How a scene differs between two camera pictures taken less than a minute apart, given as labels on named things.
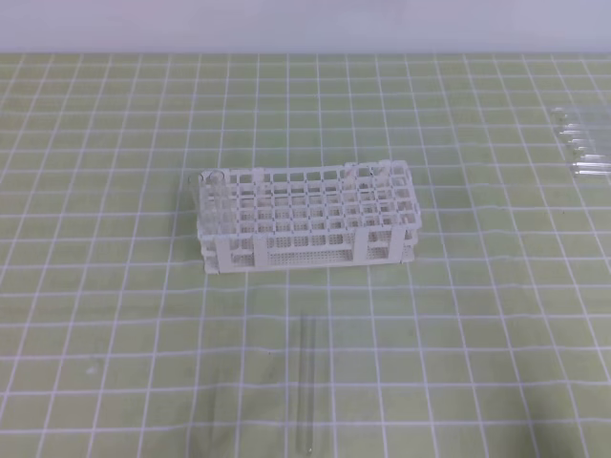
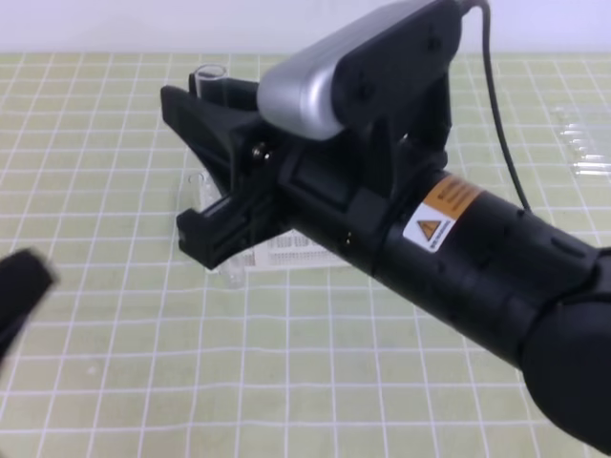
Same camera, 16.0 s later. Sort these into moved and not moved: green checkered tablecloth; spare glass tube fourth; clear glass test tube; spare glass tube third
Moved: clear glass test tube
Not moved: green checkered tablecloth; spare glass tube fourth; spare glass tube third
